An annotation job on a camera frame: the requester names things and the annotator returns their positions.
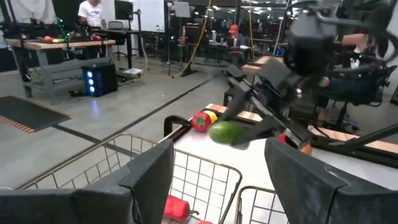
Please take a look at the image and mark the black monitor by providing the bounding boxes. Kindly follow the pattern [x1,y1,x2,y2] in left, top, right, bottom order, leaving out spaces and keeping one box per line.
[114,0,134,21]

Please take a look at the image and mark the red chili pepper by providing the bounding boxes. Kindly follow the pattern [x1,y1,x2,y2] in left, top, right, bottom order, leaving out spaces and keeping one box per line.
[164,194,200,221]

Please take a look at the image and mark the green cucumber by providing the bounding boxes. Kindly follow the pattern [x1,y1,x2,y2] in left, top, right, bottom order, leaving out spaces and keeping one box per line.
[208,121,248,146]

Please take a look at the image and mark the black computer tower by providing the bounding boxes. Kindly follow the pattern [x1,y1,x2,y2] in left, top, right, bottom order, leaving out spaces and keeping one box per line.
[81,62,119,98]

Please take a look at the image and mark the wood-topped workbench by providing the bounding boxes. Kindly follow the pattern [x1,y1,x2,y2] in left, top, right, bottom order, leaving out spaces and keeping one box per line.
[4,37,116,100]

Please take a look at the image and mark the white cloth cover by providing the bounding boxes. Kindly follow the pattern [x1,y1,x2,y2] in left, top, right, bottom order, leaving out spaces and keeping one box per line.
[6,0,57,25]

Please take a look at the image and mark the person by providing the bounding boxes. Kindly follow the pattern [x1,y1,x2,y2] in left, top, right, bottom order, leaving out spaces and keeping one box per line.
[76,0,108,30]
[226,24,246,50]
[317,30,389,125]

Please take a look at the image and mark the black office chair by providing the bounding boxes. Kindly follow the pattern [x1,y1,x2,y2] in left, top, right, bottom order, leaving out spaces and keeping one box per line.
[310,63,391,133]

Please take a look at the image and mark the grey office chair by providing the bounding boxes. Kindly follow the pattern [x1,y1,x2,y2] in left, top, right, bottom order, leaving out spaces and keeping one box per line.
[107,21,126,60]

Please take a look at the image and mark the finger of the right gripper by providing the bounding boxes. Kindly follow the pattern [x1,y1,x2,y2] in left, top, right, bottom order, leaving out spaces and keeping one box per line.
[221,84,251,122]
[231,115,289,147]

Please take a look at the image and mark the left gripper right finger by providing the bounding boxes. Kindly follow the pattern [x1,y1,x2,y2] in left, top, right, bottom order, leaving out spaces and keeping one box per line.
[264,138,398,224]

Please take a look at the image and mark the yellow lemon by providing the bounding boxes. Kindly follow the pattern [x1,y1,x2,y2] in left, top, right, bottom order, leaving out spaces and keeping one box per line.
[203,110,219,124]

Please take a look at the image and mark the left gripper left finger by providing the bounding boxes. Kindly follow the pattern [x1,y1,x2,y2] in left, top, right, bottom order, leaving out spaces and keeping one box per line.
[0,138,175,224]

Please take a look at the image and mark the whiteboard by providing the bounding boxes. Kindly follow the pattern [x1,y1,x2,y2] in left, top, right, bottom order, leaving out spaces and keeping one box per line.
[133,0,165,34]

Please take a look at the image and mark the metal wire basket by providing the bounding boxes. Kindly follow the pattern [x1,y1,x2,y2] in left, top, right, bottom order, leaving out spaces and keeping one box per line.
[234,185,292,224]
[17,133,243,224]

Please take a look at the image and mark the grey panel on stand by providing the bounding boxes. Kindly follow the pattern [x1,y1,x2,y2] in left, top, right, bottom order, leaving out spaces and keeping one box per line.
[166,0,192,75]

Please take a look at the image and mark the red fruit with green calyx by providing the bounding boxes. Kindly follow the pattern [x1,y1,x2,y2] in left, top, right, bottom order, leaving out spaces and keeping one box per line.
[190,111,213,133]

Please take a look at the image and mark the black floor mat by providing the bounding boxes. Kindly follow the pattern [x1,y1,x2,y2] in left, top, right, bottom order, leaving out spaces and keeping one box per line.
[0,95,73,134]

